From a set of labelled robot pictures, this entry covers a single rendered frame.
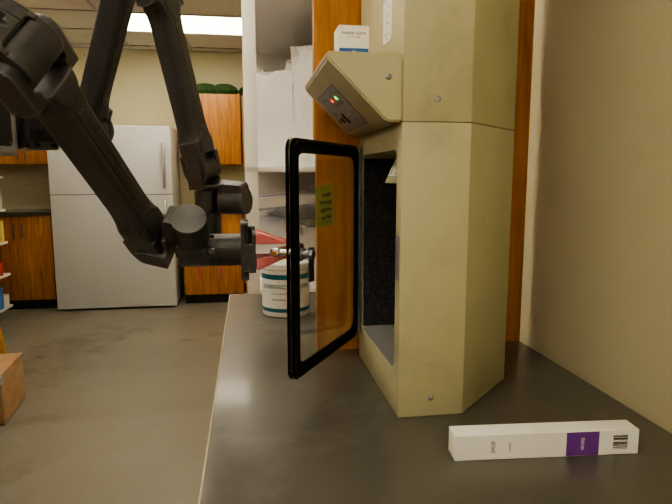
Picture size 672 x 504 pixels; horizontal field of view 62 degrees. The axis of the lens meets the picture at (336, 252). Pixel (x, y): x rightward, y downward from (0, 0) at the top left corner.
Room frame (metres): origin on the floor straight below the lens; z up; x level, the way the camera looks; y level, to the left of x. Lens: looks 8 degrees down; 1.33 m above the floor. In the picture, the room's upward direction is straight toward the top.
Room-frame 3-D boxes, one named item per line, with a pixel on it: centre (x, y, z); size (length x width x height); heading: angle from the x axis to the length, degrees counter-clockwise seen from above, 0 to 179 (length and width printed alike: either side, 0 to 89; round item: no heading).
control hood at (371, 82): (1.01, -0.02, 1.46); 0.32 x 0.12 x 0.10; 9
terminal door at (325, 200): (1.03, 0.02, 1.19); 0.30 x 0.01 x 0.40; 157
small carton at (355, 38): (0.97, -0.03, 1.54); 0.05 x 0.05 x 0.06; 9
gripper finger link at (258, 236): (0.99, 0.12, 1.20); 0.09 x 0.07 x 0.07; 99
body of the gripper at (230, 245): (0.98, 0.19, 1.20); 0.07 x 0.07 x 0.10; 9
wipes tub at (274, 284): (1.57, 0.15, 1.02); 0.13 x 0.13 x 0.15
